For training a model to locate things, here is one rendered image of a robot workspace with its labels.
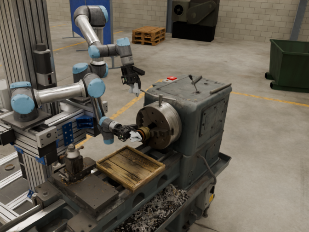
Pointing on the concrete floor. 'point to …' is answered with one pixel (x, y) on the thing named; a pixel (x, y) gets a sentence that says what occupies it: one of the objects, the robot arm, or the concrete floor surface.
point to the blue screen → (107, 34)
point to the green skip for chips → (289, 66)
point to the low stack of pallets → (148, 35)
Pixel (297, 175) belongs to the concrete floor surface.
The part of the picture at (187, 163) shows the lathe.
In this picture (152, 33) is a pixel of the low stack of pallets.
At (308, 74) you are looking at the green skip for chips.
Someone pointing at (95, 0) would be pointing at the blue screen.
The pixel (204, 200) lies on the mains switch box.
